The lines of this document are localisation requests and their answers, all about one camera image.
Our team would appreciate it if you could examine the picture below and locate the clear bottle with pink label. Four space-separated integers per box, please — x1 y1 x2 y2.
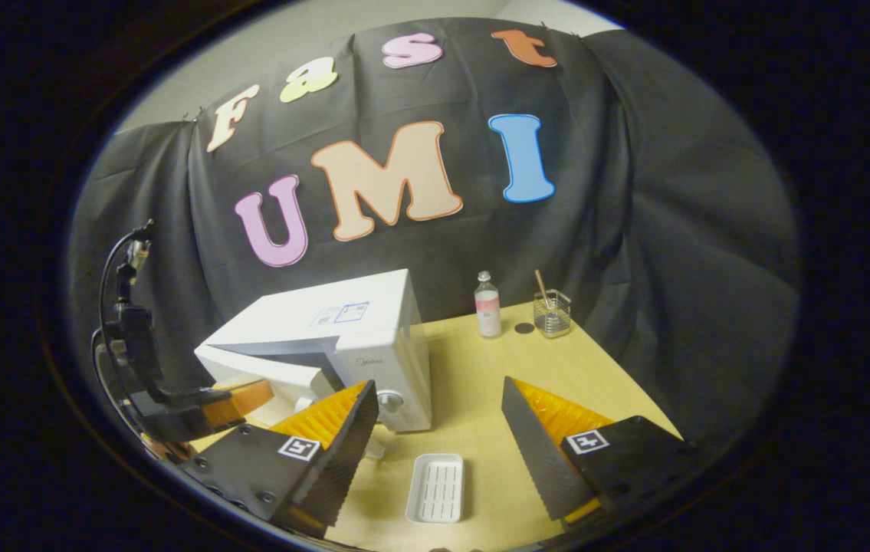
474 270 503 339

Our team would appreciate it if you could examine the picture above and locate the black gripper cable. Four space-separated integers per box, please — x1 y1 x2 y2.
96 226 152 338

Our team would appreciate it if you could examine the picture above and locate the clear glass jar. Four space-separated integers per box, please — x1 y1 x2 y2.
533 289 572 339

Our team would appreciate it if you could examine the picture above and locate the black backdrop cloth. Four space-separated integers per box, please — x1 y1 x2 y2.
67 17 801 453

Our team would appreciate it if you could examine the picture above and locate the white plastic tray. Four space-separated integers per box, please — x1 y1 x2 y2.
405 452 465 525

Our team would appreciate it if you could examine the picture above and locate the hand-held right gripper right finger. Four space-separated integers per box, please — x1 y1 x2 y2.
501 375 707 526

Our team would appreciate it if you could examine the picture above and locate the white microwave oven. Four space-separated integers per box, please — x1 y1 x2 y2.
194 268 433 434

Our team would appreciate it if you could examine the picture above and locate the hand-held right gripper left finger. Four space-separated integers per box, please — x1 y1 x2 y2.
178 379 380 540

